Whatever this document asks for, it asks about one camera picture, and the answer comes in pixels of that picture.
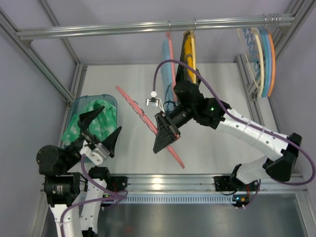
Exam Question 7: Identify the pink hanger with green trousers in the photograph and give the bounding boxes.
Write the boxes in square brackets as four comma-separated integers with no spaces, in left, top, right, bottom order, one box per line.
[116,85,185,169]

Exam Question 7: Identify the green tie-dye trousers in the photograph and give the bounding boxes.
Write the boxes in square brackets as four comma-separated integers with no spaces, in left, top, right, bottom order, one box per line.
[62,99,117,146]

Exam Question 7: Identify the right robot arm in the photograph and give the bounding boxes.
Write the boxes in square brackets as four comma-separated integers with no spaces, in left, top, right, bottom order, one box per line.
[153,81,302,191]

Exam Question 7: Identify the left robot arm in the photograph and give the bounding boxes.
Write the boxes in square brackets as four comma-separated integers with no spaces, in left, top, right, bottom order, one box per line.
[36,106,127,237]

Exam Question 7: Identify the light blue trousers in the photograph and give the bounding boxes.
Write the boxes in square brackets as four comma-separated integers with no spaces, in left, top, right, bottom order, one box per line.
[161,38,176,103]

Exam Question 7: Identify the camouflage yellow trousers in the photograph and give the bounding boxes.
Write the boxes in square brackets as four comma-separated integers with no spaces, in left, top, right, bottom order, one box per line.
[176,31,200,86]

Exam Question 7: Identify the pink hanger with blue trousers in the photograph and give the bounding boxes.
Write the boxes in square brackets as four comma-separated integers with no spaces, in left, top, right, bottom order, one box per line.
[165,22,178,102]

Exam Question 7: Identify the cream hanger with camouflage trousers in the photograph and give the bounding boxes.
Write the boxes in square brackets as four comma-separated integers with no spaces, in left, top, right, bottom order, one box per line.
[190,18,197,70]

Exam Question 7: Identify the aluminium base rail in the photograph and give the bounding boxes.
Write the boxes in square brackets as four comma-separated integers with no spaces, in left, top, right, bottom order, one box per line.
[40,173,308,198]

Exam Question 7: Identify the slotted cable duct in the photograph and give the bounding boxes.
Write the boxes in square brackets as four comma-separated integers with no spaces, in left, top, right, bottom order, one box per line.
[119,194,246,204]

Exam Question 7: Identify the left aluminium frame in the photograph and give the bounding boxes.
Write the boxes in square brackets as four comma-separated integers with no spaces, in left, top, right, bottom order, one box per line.
[0,0,81,156]

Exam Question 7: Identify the aluminium frame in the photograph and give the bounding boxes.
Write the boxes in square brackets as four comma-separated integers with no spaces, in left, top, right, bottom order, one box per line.
[234,0,316,237]
[0,0,81,156]

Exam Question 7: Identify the aluminium hanging rail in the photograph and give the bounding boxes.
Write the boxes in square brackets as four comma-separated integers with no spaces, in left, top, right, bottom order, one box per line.
[16,14,295,40]

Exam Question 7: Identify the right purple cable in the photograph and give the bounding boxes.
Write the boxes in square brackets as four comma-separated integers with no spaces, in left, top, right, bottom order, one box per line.
[152,59,316,207]

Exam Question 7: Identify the right aluminium frame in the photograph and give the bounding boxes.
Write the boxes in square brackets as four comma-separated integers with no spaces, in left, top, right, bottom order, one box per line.
[234,0,316,237]

